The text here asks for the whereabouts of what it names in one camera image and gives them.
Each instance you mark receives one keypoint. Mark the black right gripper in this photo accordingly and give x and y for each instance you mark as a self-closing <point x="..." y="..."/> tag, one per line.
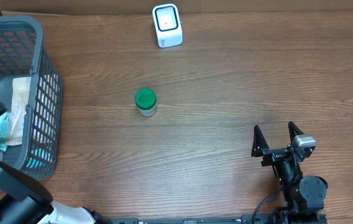
<point x="260" y="145"/>

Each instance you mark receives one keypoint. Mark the beige plastic pouch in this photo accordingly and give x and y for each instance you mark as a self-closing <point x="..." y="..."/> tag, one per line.
<point x="20" y="97"/>

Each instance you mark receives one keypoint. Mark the green lid jar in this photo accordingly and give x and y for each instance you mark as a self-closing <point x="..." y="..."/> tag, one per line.
<point x="146" y="102"/>

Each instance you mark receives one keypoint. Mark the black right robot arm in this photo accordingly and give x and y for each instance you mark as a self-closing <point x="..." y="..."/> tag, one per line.
<point x="304" y="195"/>

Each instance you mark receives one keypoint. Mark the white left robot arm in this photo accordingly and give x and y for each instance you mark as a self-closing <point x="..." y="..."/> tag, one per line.
<point x="25" y="200"/>

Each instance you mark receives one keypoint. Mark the white barcode scanner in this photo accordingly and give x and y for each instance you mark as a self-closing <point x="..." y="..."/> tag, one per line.
<point x="167" y="25"/>

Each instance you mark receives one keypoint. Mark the grey plastic mesh basket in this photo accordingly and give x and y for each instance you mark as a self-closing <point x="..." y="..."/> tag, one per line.
<point x="22" y="54"/>

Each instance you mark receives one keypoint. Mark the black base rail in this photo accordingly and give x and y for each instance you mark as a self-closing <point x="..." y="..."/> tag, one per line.
<point x="244" y="219"/>

